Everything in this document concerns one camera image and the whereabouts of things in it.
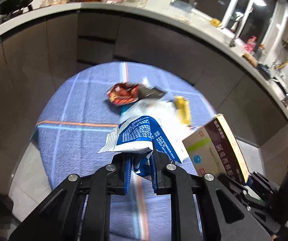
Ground cardboard medicine box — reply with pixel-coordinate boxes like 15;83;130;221
183;114;249;184

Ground blue white snack bag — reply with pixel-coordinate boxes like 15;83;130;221
98;115;192;179

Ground red snack bag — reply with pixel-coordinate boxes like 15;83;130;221
106;82;139;106

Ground grey kitchen counter cabinets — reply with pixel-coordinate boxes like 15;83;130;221
0;3;288;194

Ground blue plaid tablecloth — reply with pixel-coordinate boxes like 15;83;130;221
33;62;215;240

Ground white plastic bag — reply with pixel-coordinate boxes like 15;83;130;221
120;99;193;139

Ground yellow snack wrapper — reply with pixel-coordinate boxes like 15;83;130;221
174;96;192;126

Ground dark foil wrapper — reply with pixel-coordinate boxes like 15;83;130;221
138;85;166;100

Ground yellow sponge on sill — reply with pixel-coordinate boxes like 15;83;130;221
210;18;222;28

